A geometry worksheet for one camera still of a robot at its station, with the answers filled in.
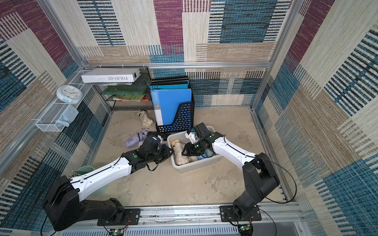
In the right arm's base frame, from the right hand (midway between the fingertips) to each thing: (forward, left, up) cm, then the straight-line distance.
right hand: (184, 152), depth 84 cm
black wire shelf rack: (+42, +25, +19) cm, 53 cm away
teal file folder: (+37, -1, +17) cm, 41 cm away
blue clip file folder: (+25, +11, +14) cm, 31 cm away
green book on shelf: (+39, +39, +14) cm, 57 cm away
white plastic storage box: (-8, -6, +1) cm, 10 cm away
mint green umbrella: (+2, -15, -6) cm, 16 cm away
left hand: (-1, +5, +3) cm, 6 cm away
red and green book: (+36, +38, +10) cm, 53 cm away
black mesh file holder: (+23, 0, +1) cm, 23 cm away
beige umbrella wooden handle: (-5, +2, +1) cm, 5 cm away
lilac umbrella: (+15, +32, -7) cm, 36 cm away
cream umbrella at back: (+27, +28, -5) cm, 39 cm away
